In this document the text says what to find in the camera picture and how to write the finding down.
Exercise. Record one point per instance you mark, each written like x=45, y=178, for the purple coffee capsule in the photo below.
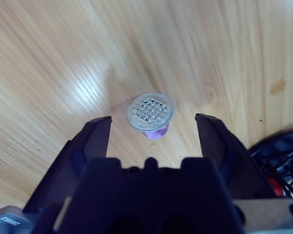
x=150, y=112

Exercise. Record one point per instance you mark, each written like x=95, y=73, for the red coffee capsule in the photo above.
x=275, y=187

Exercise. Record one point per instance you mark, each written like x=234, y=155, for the arm grey base plate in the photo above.
x=7, y=220

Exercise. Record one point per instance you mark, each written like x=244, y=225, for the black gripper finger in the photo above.
x=229, y=156
x=83, y=151

